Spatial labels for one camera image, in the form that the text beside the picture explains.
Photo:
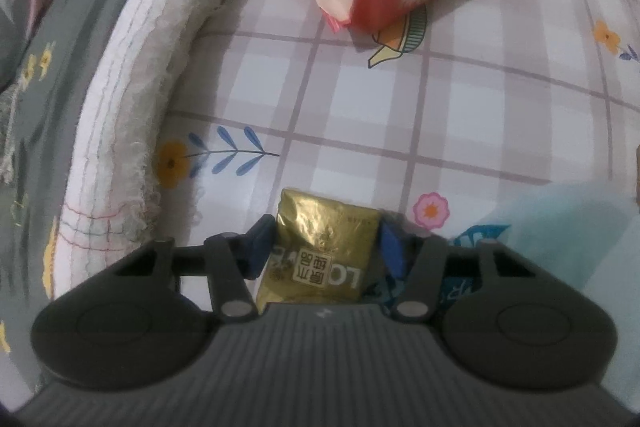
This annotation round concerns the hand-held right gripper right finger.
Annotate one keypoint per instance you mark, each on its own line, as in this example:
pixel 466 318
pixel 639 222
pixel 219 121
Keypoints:
pixel 392 252

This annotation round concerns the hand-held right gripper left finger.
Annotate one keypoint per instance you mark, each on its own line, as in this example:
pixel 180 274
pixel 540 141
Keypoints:
pixel 257 247

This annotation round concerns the gold tissue packet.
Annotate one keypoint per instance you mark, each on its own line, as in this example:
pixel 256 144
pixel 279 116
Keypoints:
pixel 320 237

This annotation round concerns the blue checked towel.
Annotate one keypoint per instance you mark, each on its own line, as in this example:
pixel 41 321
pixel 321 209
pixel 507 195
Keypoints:
pixel 565 247

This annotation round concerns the plaid floral mat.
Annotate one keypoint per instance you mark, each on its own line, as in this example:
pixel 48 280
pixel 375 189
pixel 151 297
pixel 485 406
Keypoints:
pixel 380 107

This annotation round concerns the white fringed blanket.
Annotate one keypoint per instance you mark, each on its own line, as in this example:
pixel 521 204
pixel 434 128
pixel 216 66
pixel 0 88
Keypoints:
pixel 125 97

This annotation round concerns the green bedsheet with yellow flowers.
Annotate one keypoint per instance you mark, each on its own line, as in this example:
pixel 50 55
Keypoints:
pixel 45 72

